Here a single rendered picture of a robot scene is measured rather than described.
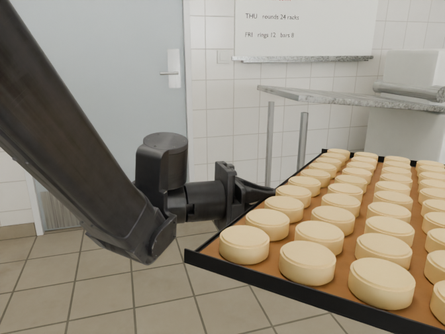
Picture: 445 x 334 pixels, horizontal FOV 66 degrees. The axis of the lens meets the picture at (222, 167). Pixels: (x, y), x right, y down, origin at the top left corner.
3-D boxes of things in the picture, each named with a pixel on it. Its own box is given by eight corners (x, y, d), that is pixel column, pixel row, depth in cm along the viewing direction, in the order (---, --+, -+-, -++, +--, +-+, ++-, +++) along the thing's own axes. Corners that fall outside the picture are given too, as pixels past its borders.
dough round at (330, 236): (291, 234, 39) (293, 218, 39) (335, 237, 39) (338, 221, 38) (296, 256, 34) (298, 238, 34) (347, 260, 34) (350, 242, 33)
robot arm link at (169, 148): (93, 240, 42) (152, 264, 40) (84, 158, 37) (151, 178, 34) (148, 196, 52) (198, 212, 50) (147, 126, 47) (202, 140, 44)
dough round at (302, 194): (314, 210, 47) (316, 196, 46) (278, 209, 47) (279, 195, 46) (304, 197, 52) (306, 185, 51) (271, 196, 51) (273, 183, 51)
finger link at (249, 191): (270, 213, 57) (216, 218, 55) (273, 171, 55) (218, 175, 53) (289, 230, 51) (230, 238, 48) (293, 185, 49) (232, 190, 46)
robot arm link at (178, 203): (140, 211, 50) (142, 236, 46) (138, 170, 47) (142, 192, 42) (185, 207, 52) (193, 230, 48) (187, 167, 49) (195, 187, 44)
